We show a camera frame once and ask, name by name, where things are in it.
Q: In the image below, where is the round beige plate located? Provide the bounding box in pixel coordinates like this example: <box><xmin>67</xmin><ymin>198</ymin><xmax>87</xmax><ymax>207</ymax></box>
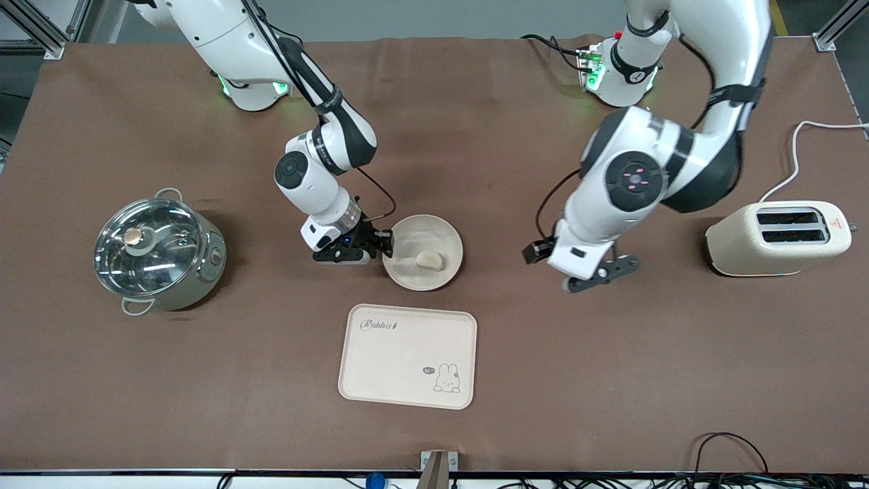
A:
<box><xmin>382</xmin><ymin>215</ymin><xmax>464</xmax><ymax>292</ymax></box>

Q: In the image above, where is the beige rabbit print tray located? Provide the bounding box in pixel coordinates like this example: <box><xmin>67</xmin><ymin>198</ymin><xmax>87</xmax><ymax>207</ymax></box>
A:
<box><xmin>338</xmin><ymin>304</ymin><xmax>478</xmax><ymax>410</ymax></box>

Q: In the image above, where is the steel cooking pot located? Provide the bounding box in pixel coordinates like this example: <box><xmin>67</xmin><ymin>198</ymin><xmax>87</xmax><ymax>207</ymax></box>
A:
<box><xmin>94</xmin><ymin>187</ymin><xmax>227</xmax><ymax>317</ymax></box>

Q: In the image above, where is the cream two-slot toaster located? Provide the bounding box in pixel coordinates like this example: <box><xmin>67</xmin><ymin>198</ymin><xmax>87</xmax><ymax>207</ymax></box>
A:
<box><xmin>705</xmin><ymin>200</ymin><xmax>853</xmax><ymax>277</ymax></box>

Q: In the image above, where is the glass pot lid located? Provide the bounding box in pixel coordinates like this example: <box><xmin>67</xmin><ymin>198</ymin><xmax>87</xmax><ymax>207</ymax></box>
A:
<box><xmin>94</xmin><ymin>197</ymin><xmax>205</xmax><ymax>298</ymax></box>

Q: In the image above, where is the brown table cloth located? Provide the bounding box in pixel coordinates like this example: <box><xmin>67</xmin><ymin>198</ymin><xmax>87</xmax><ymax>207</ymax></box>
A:
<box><xmin>0</xmin><ymin>35</ymin><xmax>869</xmax><ymax>474</ymax></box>

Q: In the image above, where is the white toaster power cable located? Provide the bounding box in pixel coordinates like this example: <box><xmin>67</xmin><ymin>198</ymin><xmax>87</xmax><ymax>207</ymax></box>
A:
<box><xmin>758</xmin><ymin>120</ymin><xmax>869</xmax><ymax>204</ymax></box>

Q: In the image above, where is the black left base cable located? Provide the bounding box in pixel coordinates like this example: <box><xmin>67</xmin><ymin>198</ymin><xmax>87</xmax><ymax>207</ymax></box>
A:
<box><xmin>521</xmin><ymin>33</ymin><xmax>586</xmax><ymax>73</ymax></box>

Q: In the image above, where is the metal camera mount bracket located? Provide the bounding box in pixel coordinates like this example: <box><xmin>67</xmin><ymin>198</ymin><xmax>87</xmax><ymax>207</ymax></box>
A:
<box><xmin>420</xmin><ymin>450</ymin><xmax>458</xmax><ymax>489</ymax></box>

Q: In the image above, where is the black cable bundle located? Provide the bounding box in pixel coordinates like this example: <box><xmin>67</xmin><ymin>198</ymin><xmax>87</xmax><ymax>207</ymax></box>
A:
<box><xmin>475</xmin><ymin>432</ymin><xmax>869</xmax><ymax>489</ymax></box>

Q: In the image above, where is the aluminium frame profile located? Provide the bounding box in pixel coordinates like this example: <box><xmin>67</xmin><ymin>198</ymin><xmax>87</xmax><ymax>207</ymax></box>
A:
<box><xmin>812</xmin><ymin>0</ymin><xmax>869</xmax><ymax>52</ymax></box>
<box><xmin>0</xmin><ymin>0</ymin><xmax>93</xmax><ymax>59</ymax></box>

